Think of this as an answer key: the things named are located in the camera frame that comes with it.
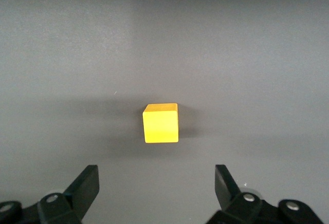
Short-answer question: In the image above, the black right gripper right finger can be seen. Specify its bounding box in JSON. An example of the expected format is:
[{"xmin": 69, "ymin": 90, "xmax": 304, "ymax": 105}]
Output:
[{"xmin": 210, "ymin": 164, "xmax": 325, "ymax": 224}]

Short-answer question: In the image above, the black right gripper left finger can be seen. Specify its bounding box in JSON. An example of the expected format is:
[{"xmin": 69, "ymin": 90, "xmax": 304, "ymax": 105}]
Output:
[{"xmin": 0, "ymin": 164, "xmax": 100, "ymax": 224}]

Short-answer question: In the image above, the yellow cube block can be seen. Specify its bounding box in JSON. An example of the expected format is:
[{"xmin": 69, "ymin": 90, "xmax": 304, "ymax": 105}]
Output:
[{"xmin": 142, "ymin": 102, "xmax": 180, "ymax": 144}]

